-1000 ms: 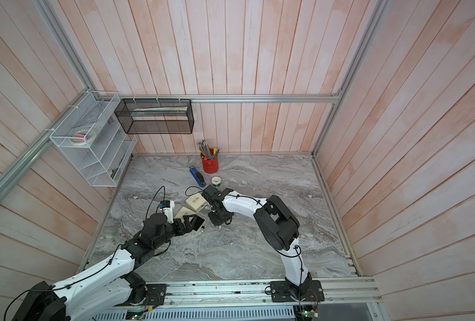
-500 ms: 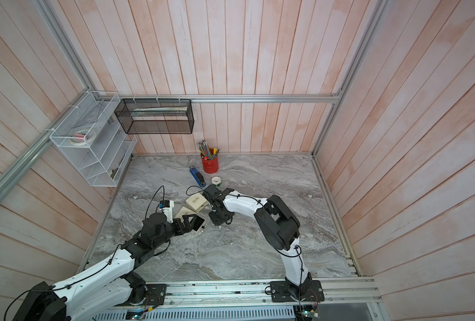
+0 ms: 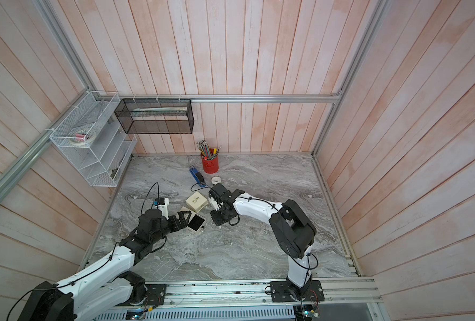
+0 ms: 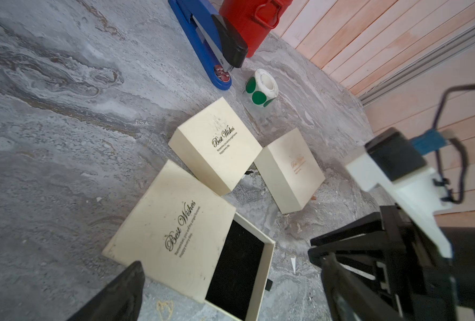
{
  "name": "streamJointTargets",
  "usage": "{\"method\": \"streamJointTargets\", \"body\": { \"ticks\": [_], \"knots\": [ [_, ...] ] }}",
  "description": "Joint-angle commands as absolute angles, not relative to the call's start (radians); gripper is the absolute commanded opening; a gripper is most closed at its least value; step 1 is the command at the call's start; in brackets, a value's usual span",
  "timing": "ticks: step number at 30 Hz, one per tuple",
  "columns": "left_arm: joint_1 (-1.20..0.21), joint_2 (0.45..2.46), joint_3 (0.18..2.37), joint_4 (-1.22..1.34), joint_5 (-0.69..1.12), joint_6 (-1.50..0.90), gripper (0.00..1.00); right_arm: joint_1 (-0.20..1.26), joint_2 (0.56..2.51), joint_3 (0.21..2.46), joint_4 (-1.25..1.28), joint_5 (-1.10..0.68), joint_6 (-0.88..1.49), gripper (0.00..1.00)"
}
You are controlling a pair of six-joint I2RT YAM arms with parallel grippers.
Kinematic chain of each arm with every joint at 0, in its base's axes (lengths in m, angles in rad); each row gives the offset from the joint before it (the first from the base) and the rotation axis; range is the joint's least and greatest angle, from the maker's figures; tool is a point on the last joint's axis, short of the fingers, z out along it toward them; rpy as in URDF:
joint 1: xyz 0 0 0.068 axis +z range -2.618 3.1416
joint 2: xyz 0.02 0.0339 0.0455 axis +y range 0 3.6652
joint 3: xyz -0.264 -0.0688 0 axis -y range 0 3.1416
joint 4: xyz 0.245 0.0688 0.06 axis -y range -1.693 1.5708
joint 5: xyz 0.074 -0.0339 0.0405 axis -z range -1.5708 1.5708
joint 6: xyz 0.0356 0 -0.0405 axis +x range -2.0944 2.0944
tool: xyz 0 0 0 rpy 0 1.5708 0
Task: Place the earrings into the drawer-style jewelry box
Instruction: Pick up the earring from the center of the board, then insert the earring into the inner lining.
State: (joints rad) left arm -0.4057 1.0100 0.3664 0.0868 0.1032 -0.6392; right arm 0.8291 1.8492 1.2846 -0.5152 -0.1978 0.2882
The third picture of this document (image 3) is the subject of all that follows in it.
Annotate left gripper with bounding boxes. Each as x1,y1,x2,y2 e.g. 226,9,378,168
150,211,192,243

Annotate small cream jewelry box front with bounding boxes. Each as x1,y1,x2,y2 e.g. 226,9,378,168
177,207,206,233

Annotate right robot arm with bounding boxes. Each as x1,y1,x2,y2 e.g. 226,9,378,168
209,183,319,302

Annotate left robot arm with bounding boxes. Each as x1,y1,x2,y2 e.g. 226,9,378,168
19,208,192,320

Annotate cream jewelry box middle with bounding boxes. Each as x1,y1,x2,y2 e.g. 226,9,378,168
185,191,209,213

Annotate green sticker roll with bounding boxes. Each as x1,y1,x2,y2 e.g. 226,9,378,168
211,176,222,185

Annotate blue stapler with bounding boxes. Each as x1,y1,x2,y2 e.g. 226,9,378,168
189,165,207,187

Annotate red pen holder cup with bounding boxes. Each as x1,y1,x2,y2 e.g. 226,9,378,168
201,148,219,174

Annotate pens in cup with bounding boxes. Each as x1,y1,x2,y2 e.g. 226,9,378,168
197,140,220,161

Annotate tape roll on shelf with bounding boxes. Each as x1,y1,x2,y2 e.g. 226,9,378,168
67,128,96,147

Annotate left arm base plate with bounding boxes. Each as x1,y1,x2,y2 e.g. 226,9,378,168
127,284,167,308

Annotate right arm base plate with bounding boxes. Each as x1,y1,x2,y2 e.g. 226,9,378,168
269,279,325,303

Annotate black mesh wall basket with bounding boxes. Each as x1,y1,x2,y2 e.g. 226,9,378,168
114,98,195,135

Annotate white wire wall shelf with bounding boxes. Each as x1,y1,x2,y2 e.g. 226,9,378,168
50,91,137,187

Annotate aluminium front rail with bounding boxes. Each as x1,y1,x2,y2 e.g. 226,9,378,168
147,276,383,308

